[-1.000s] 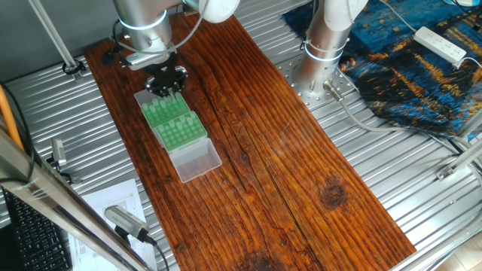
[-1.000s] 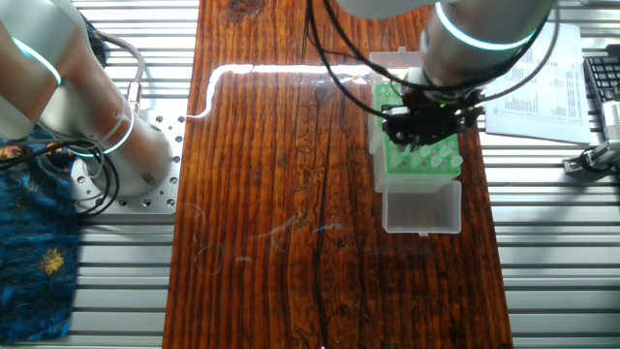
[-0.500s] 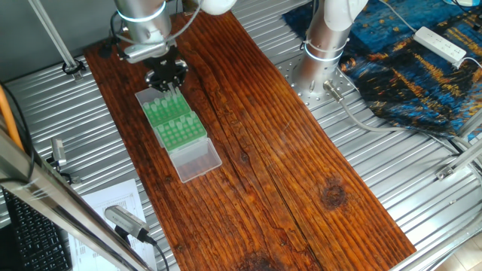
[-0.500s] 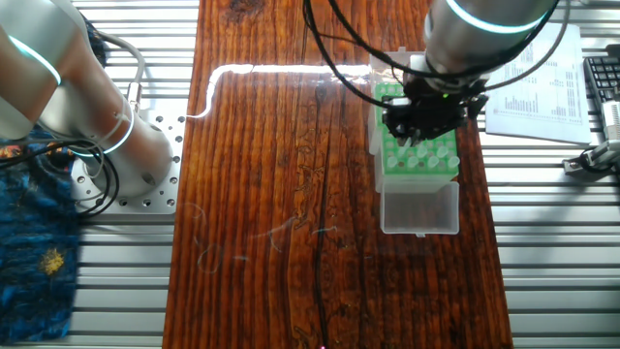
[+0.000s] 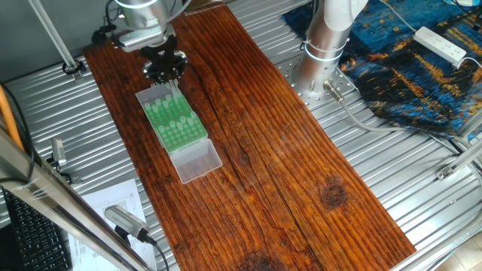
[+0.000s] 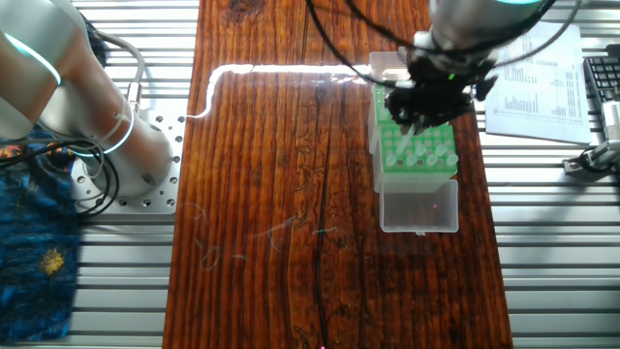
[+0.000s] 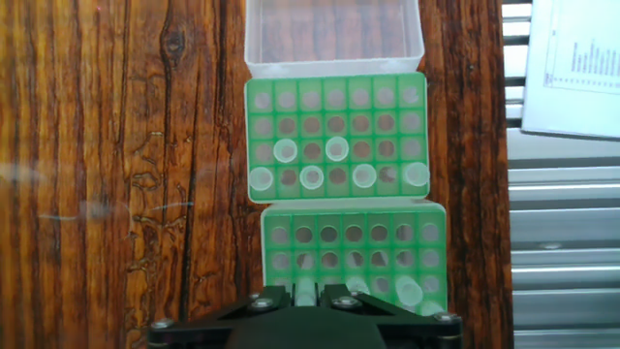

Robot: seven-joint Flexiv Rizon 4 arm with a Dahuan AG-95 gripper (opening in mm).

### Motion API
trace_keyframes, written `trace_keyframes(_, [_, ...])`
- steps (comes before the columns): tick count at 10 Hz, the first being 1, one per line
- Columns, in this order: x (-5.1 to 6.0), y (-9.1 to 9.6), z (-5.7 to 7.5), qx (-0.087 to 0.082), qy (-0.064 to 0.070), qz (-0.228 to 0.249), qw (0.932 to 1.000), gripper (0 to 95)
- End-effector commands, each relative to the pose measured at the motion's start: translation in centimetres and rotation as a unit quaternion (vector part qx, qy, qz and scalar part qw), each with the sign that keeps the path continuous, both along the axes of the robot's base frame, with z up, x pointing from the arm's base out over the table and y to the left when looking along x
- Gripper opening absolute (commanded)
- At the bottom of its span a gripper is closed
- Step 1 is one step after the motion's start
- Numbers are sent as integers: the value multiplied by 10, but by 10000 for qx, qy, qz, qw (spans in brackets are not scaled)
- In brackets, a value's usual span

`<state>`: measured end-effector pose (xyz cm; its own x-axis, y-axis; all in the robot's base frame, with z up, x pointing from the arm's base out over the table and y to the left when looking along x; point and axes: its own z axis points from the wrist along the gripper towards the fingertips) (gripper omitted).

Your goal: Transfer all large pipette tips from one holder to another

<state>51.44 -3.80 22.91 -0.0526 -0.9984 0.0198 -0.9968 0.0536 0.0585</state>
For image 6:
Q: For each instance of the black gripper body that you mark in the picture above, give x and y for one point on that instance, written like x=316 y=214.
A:
x=438 y=87

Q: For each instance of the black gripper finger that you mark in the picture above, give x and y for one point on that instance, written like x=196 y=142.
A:
x=399 y=109
x=443 y=116

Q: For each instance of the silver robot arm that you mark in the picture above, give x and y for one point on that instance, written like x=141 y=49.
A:
x=39 y=72

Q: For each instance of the printed white paper sheet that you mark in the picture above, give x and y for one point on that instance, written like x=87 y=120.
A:
x=533 y=111

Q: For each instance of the brown wooden board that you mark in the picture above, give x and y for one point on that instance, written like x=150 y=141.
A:
x=271 y=194

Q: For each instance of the black keyboard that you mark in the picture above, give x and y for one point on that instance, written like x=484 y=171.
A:
x=600 y=77

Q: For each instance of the blue painted cloth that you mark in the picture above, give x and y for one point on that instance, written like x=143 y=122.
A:
x=34 y=271

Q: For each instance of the aluminium post with foot bracket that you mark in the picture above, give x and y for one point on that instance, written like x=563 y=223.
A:
x=571 y=166

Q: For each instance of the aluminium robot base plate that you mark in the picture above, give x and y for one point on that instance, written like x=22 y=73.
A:
x=164 y=194

